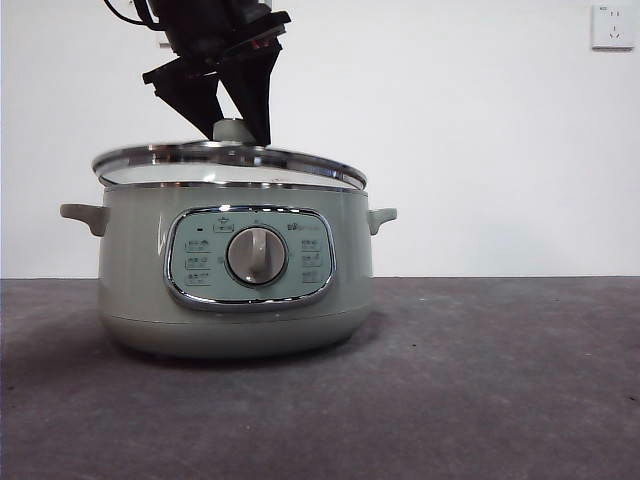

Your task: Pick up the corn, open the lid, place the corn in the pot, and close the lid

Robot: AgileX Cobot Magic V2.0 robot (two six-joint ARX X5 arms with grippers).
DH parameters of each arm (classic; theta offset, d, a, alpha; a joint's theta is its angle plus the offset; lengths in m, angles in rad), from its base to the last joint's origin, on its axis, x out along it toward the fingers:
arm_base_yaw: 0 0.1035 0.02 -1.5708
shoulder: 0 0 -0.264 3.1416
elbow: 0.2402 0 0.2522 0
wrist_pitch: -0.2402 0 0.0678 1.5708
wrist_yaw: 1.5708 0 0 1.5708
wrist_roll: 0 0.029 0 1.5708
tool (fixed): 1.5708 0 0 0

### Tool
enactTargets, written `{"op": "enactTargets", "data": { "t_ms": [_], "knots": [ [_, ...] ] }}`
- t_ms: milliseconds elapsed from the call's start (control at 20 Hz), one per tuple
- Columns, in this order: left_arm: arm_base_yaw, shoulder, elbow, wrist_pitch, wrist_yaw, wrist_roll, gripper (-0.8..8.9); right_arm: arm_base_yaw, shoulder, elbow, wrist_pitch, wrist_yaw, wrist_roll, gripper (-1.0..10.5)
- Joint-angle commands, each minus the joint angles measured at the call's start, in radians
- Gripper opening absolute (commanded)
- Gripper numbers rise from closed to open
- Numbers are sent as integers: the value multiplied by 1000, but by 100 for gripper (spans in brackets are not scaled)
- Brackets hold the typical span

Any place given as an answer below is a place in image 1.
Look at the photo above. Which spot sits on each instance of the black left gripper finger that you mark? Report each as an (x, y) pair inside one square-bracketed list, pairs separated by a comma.
[(255, 90), (197, 100)]

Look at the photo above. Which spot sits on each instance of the glass lid with green knob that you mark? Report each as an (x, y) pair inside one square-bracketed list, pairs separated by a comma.
[(280, 162)]

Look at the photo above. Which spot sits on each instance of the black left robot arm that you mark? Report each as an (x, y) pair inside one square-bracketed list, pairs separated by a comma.
[(210, 12)]

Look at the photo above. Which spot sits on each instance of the sage green electric pot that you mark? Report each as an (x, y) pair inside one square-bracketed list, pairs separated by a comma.
[(135, 260)]

